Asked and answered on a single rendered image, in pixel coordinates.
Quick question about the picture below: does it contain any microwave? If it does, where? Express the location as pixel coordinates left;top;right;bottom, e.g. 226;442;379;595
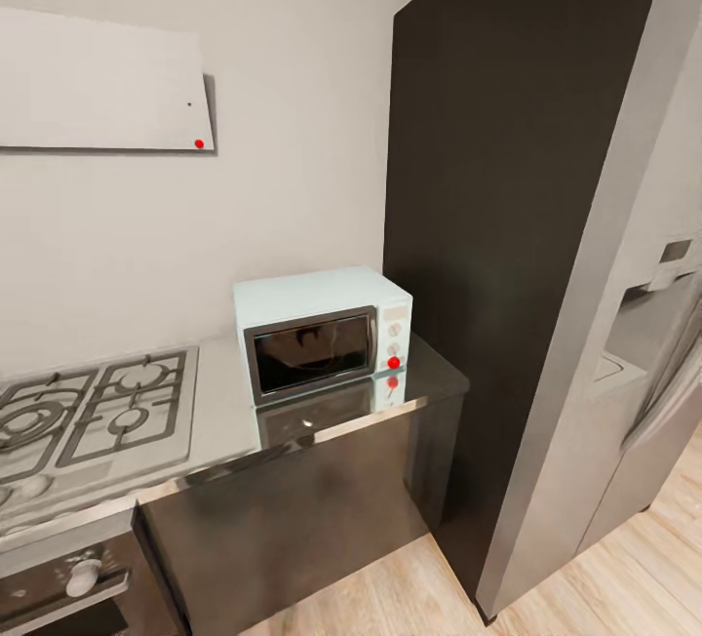
233;265;413;407

